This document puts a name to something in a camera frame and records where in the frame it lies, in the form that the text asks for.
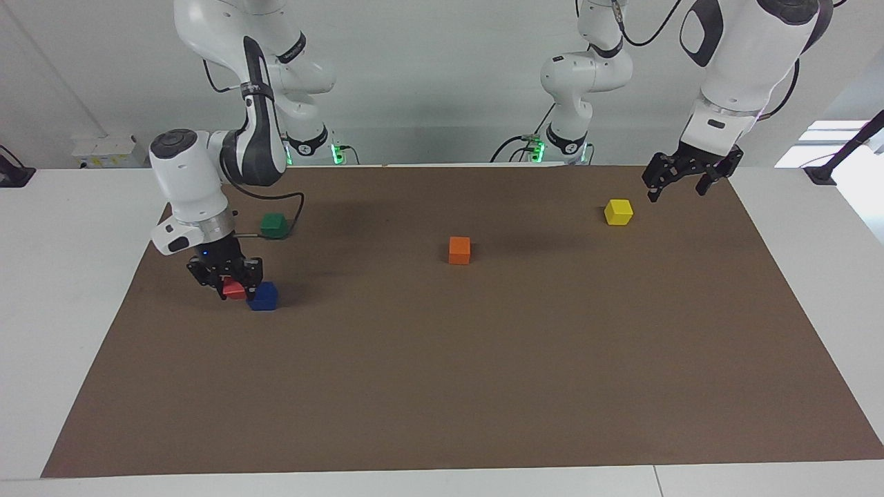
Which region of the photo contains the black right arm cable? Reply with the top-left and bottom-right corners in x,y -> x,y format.
202,58 -> 306,240

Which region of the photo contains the brown table mat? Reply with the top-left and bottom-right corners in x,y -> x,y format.
41,165 -> 884,479

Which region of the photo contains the white wall power box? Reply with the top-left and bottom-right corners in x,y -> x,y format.
72,134 -> 148,169

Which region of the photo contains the black slanted stand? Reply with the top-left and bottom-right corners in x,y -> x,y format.
804,109 -> 884,186

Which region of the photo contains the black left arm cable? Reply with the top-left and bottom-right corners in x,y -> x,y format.
617,0 -> 803,122

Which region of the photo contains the blue wooden block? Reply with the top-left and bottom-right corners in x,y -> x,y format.
247,281 -> 280,312

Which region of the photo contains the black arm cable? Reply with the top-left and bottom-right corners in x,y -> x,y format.
202,58 -> 306,240
617,0 -> 803,122

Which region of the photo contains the black base cable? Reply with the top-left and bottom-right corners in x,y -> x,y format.
490,102 -> 557,164

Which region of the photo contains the black table clamp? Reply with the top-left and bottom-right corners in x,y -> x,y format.
0,144 -> 37,189

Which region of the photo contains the yellow wooden block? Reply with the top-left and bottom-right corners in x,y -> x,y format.
604,198 -> 635,227

